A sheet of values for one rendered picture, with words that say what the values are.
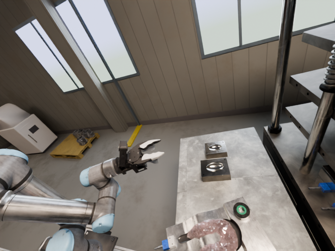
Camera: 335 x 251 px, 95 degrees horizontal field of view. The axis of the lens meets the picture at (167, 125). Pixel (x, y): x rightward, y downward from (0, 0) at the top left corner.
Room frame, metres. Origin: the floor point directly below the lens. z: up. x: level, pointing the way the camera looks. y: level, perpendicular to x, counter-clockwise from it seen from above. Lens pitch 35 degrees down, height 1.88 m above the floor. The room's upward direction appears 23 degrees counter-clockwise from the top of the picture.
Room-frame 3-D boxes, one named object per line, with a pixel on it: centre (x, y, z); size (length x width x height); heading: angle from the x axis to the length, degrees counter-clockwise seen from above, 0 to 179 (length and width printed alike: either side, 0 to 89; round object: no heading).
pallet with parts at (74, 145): (3.30, 2.26, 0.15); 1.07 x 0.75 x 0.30; 62
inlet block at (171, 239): (0.36, 0.28, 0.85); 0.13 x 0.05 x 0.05; 87
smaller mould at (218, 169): (0.69, -0.20, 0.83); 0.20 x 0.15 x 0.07; 70
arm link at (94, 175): (0.49, 0.36, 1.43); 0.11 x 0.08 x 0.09; 88
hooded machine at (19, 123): (4.01, 3.47, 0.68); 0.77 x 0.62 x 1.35; 62
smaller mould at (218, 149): (0.87, -0.30, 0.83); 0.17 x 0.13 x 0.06; 70
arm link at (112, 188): (0.48, 0.36, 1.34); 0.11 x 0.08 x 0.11; 178
